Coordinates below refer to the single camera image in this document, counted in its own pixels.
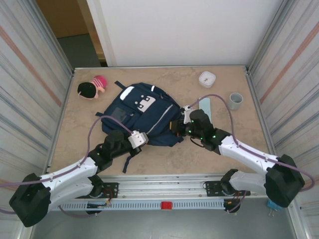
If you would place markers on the light blue pencil case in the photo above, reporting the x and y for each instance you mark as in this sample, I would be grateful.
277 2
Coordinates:
205 104

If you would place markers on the navy blue backpack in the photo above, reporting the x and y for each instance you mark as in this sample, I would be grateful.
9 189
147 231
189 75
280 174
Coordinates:
154 117

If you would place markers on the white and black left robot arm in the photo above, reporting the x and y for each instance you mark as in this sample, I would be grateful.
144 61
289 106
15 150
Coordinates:
67 176

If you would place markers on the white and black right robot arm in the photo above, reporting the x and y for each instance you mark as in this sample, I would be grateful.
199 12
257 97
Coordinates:
249 152

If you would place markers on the grey cup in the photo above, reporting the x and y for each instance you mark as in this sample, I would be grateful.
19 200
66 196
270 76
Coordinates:
235 103

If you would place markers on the white square container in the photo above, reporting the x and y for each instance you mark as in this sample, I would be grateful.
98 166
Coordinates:
207 79

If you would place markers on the red button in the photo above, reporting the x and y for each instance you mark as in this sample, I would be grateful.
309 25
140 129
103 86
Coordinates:
166 205

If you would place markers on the plush doll with pink hat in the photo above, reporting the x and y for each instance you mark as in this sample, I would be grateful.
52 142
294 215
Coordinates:
87 90

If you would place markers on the blue binder clip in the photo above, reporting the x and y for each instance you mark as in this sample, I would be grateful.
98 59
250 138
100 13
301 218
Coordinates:
271 204

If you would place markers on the brown wooden door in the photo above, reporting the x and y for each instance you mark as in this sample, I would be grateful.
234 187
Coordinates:
64 17

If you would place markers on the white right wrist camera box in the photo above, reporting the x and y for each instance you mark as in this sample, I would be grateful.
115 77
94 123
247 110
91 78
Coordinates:
187 117

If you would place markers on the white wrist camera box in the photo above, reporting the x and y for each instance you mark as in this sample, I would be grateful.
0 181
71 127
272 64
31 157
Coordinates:
187 117
138 139

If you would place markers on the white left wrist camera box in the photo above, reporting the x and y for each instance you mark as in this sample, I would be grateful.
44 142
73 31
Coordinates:
138 139

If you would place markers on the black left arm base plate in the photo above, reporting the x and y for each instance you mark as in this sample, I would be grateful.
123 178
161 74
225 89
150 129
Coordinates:
112 186

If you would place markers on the aluminium mounting rail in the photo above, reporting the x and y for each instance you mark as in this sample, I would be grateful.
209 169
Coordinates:
162 185

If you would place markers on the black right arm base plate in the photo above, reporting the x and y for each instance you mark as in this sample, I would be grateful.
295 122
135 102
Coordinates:
211 185

